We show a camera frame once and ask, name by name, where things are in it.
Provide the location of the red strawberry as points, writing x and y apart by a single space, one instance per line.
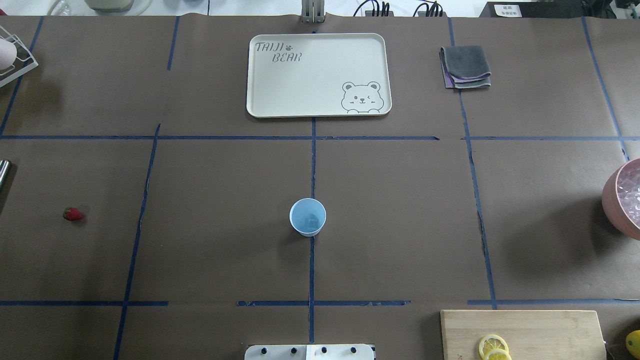
72 214

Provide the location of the light blue plastic cup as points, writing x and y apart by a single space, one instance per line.
308 216

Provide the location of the pink bowl of ice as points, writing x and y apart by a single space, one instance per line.
620 199

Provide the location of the white cup rack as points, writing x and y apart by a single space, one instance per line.
25 60

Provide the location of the pink cup on rack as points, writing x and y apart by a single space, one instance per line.
8 53

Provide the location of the cream bear tray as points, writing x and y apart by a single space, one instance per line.
318 75

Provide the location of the grey folded cloth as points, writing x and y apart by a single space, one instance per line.
465 67

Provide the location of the wooden cutting board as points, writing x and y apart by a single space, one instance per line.
529 334

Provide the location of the lemon slices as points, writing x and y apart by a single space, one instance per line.
493 347

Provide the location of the steel muddler black tip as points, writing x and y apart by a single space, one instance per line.
5 166

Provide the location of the yellow lemon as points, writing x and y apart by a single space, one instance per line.
632 343

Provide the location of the aluminium frame post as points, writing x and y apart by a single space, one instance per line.
313 11

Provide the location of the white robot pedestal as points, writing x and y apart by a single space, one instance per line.
348 351

